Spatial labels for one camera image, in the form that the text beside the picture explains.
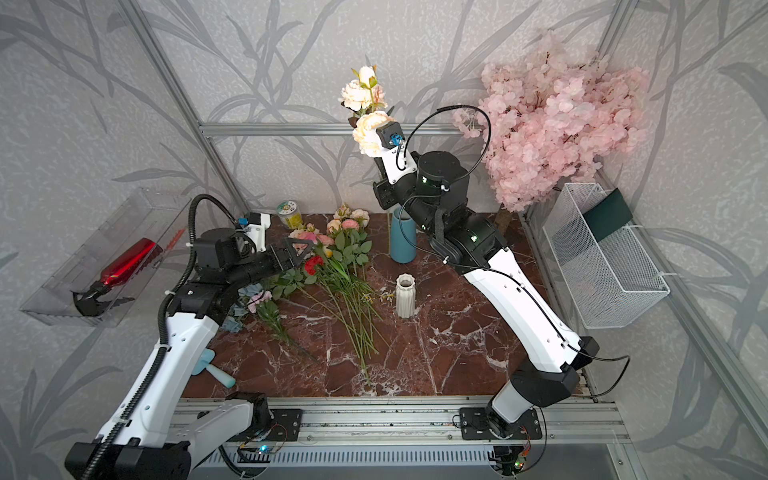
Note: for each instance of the red carnation stem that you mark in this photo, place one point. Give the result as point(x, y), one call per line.
point(349, 300)

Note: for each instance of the pink rose bunch with leaves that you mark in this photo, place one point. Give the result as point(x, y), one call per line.
point(350, 243)

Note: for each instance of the clear plastic wall bin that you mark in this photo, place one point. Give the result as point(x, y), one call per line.
point(146, 213)

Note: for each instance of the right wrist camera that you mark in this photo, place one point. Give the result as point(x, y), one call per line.
point(391, 135)

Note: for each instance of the dark green card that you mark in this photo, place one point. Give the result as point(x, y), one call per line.
point(609, 215)

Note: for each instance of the blue hydrangea flower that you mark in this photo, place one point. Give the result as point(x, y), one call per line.
point(243, 309)

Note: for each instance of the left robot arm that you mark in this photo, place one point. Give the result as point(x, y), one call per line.
point(137, 442)

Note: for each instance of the teal plastic scraper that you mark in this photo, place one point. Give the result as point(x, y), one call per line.
point(204, 364)

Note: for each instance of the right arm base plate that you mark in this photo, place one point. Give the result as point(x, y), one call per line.
point(483, 424)

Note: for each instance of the pink white rose stem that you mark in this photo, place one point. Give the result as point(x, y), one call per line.
point(310, 232)

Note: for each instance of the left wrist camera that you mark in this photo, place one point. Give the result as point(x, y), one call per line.
point(255, 225)

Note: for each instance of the aluminium front rail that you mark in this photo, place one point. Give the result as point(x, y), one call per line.
point(444, 421)

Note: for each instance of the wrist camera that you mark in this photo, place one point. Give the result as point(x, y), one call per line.
point(391, 135)
point(255, 225)

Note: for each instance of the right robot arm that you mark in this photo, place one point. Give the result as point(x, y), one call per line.
point(432, 189)

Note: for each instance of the white ribbed vase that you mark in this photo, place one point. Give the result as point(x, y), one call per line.
point(405, 296)

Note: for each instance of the pink cherry blossom tree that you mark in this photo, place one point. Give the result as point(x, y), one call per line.
point(552, 117)

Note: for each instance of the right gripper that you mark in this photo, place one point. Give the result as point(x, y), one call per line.
point(383, 193)

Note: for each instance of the white wire mesh basket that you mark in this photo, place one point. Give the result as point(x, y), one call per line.
point(608, 273)

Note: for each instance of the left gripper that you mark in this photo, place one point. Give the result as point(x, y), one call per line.
point(287, 260)

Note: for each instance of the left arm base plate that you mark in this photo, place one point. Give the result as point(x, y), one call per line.
point(284, 426)

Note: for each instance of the small tape roll jar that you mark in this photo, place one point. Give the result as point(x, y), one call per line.
point(290, 214)

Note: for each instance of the teal ceramic vase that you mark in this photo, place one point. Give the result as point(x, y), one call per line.
point(402, 236)

